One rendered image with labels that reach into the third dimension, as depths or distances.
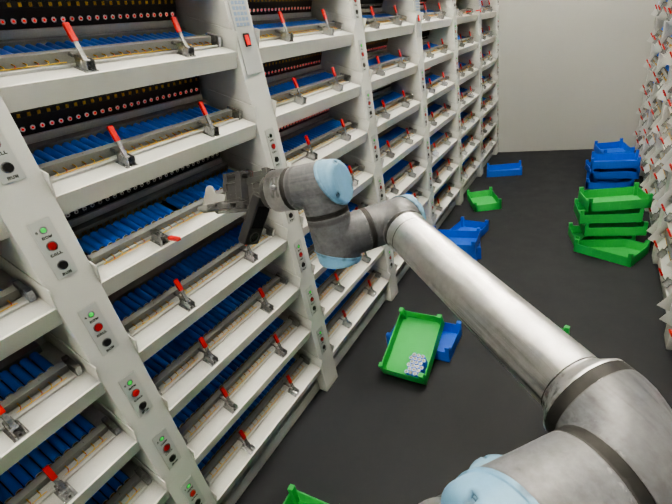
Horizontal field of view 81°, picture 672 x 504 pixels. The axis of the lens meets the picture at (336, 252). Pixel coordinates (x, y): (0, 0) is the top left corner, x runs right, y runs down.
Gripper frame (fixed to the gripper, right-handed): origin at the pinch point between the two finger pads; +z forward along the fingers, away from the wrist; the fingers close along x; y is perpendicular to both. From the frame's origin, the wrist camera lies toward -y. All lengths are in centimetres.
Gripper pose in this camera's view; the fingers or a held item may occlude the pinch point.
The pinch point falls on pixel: (209, 211)
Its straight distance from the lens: 99.7
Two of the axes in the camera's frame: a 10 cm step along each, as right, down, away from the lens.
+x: -5.0, 0.4, -8.6
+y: -0.7, -10.0, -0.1
